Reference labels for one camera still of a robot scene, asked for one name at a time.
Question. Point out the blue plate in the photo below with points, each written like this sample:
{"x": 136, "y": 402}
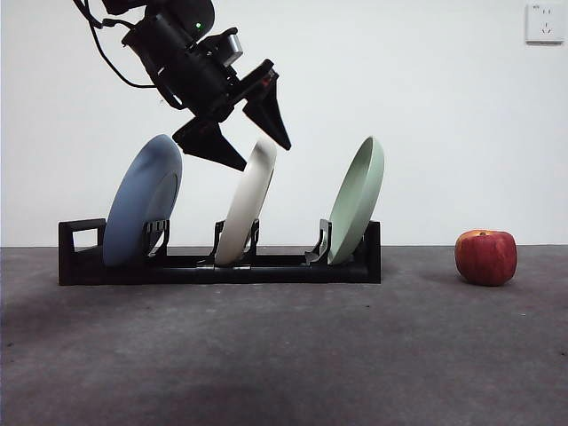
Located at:
{"x": 137, "y": 199}

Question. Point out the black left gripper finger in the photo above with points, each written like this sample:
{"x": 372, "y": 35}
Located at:
{"x": 268, "y": 111}
{"x": 208, "y": 144}

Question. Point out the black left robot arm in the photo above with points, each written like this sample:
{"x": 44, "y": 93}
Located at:
{"x": 177, "y": 53}

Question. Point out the pale green plate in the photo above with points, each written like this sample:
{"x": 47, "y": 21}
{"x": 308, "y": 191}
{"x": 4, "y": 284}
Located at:
{"x": 355, "y": 208}

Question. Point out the black plate rack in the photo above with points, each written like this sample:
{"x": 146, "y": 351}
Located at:
{"x": 266, "y": 273}

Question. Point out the red apple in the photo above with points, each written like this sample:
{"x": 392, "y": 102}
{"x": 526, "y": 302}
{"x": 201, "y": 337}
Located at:
{"x": 486, "y": 259}

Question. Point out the white wall socket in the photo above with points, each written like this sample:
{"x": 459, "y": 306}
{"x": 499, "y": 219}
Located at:
{"x": 545, "y": 24}

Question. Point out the pale grey wrist camera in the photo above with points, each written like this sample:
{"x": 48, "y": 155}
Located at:
{"x": 230, "y": 46}

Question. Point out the cream yellow plate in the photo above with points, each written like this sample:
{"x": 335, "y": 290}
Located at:
{"x": 248, "y": 199}

